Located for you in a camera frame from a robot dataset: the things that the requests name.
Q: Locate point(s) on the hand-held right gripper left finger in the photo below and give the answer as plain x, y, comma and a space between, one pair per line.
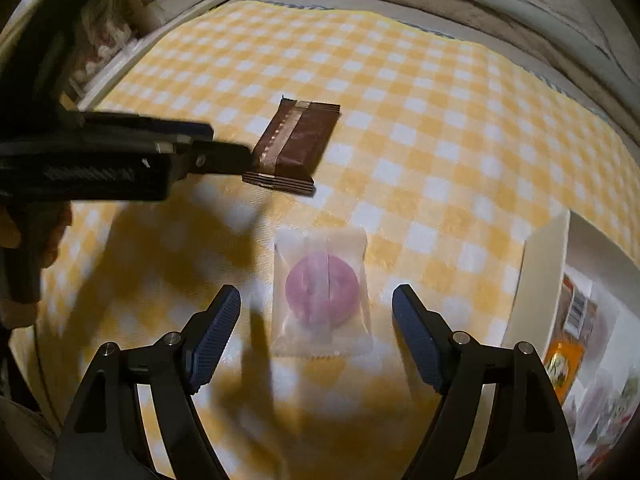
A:
215, 340

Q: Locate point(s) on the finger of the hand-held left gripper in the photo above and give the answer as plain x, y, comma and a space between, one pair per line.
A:
150, 127
220, 160

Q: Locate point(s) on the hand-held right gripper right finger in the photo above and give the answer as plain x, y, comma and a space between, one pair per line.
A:
420, 345

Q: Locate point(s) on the brown snack packet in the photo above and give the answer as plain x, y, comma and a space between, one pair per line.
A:
300, 135

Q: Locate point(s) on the clear packet of purple pastry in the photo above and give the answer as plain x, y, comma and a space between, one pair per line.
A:
322, 290

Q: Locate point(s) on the white cardboard box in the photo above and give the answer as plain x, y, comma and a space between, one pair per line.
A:
540, 280

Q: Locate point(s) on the orange snack packet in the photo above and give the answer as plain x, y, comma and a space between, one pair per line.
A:
565, 365

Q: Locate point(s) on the person's left hand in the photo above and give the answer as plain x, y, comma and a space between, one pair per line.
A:
55, 235

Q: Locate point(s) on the wooden shelf unit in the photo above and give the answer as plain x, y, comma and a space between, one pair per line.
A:
150, 35

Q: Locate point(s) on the red-dressed doll in clear case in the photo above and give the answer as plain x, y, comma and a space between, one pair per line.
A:
105, 40

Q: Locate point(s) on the white storage box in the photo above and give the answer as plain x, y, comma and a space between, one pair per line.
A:
170, 0

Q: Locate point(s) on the yellow checkered mat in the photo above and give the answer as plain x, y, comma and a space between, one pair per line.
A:
425, 160

